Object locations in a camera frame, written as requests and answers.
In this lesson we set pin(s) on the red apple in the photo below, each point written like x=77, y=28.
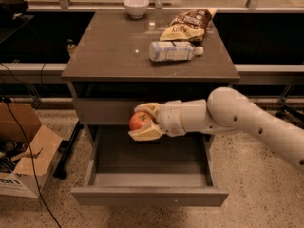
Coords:
x=139, y=119

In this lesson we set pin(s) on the open cardboard box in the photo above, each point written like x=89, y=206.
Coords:
x=28, y=151

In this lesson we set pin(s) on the closed grey top drawer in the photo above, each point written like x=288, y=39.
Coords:
x=104, y=111

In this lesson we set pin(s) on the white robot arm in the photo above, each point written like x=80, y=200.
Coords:
x=225, y=111

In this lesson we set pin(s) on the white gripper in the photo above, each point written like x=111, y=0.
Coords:
x=170, y=118

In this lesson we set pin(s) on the clear plastic water bottle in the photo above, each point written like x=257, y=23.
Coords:
x=170, y=51

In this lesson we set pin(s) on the white ceramic bowl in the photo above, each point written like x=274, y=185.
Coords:
x=136, y=8

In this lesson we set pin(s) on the brown chip bag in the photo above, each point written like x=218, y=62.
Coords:
x=188, y=26

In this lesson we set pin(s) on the black bag on desk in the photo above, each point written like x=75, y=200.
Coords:
x=11, y=8

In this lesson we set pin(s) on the black table leg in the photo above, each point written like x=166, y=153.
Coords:
x=65, y=149

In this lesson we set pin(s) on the grey drawer cabinet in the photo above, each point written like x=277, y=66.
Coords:
x=112, y=62

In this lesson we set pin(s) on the open grey middle drawer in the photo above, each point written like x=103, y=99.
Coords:
x=165, y=172

